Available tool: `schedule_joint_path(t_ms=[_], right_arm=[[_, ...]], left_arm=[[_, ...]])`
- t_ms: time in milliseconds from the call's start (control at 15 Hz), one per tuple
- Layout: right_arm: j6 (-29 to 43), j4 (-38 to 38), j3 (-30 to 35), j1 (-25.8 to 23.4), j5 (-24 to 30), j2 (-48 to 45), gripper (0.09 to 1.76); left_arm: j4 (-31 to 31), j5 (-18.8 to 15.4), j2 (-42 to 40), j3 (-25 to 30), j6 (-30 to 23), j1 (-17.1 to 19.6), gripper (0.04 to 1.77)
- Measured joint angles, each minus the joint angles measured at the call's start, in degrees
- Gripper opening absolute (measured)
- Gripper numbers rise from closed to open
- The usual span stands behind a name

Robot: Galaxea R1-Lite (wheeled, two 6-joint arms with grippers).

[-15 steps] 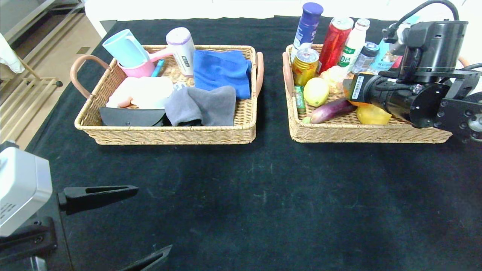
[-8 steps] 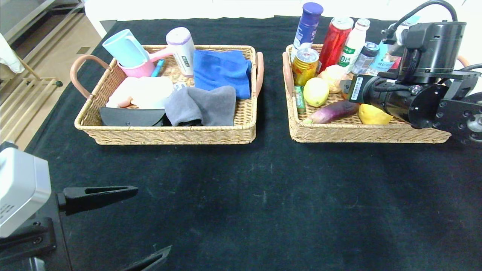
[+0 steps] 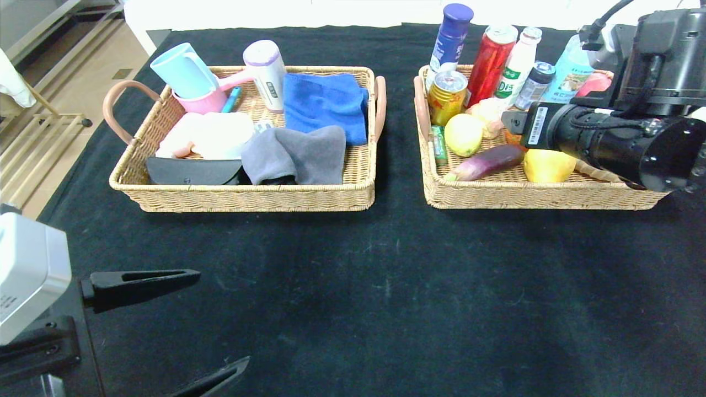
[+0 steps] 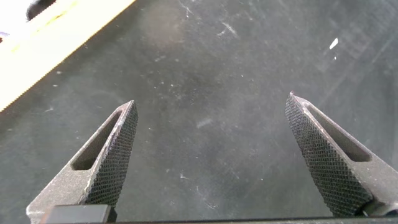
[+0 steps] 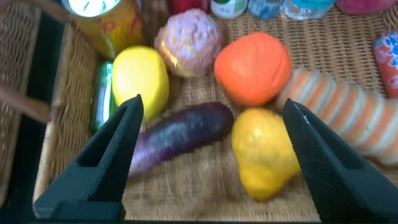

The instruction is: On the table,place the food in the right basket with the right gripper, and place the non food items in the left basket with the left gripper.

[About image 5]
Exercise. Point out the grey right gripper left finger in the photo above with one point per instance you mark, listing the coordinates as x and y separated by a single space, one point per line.
99 177

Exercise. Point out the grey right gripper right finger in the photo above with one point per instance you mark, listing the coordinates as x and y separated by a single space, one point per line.
339 177

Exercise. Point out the long ridged bread loaf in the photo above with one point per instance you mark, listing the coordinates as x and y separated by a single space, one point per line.
351 115

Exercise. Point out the yellow pear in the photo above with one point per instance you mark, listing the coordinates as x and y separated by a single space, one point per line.
261 155

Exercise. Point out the orange fruit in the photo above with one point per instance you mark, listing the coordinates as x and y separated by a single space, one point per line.
252 68

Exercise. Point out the rectangular wicker basket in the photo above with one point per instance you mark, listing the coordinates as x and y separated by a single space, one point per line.
202 193
15 62

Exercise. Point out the black table cloth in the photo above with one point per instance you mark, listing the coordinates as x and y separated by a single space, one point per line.
34 149

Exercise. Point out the green candy pack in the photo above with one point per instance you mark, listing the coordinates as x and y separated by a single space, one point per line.
104 93

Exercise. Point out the purple eggplant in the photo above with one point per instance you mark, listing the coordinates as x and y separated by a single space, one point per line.
186 130

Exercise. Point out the yellow lemon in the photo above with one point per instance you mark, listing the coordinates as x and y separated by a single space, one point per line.
140 74

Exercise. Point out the orange candy roll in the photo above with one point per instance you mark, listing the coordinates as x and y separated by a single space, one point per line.
387 65

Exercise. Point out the gold drink can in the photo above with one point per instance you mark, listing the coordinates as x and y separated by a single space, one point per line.
109 28

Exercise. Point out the pale pink garlic bulb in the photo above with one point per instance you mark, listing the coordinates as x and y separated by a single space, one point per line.
189 43

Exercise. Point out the clear water bottle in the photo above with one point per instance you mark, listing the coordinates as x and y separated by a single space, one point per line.
308 7

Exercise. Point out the tall red drink can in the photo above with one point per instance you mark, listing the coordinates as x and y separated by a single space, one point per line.
186 5

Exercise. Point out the white bottle green label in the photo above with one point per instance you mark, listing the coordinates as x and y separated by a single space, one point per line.
228 7

